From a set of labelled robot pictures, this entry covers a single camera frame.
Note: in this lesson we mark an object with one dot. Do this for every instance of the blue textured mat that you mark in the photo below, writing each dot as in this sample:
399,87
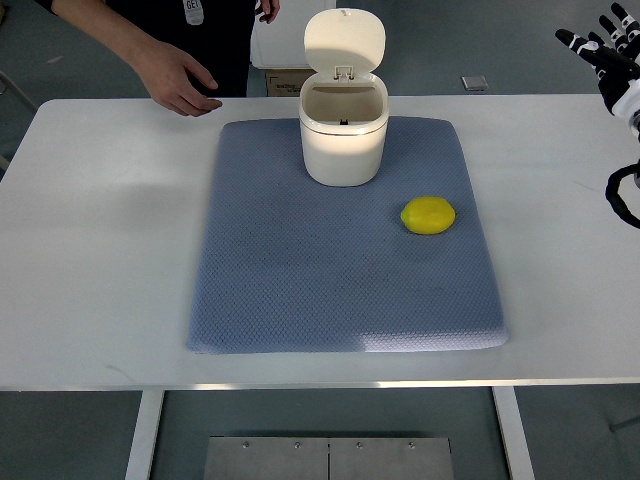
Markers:
290,265

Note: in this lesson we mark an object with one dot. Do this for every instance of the person's second hand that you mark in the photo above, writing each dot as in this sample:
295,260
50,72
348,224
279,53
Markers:
266,11

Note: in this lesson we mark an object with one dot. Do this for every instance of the left white table leg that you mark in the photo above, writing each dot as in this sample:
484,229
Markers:
143,444

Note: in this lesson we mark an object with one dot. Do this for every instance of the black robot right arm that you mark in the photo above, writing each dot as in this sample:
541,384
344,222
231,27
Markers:
634,124

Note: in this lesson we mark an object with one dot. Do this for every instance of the person's bare hand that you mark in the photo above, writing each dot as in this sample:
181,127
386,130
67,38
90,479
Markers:
175,80

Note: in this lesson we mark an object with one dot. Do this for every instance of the white name badge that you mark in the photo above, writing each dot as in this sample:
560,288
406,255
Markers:
194,12

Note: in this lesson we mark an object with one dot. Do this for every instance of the person's dark torso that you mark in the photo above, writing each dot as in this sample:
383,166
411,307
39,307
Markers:
222,44

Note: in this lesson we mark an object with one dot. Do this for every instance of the person's forearm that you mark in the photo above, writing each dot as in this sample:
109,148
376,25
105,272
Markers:
104,25

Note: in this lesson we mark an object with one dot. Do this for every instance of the brown cardboard box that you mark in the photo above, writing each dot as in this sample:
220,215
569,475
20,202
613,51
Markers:
286,82

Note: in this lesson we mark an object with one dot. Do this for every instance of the small grey floor plate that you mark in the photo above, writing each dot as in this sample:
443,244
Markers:
474,83

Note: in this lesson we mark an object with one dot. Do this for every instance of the right white table leg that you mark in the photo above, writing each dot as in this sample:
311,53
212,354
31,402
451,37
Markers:
512,434

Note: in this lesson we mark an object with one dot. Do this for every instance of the yellow lemon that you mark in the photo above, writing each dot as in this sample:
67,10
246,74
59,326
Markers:
428,215

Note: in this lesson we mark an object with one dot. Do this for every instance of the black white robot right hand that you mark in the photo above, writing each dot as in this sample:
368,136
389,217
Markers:
615,62

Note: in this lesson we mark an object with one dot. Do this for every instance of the white table leg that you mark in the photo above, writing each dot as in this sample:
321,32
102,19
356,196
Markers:
512,434
143,444

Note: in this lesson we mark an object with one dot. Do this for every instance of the metal base plate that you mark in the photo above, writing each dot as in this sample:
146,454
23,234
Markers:
328,458

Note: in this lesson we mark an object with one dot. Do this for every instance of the cream trash can with lid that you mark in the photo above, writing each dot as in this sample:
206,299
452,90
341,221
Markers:
343,109

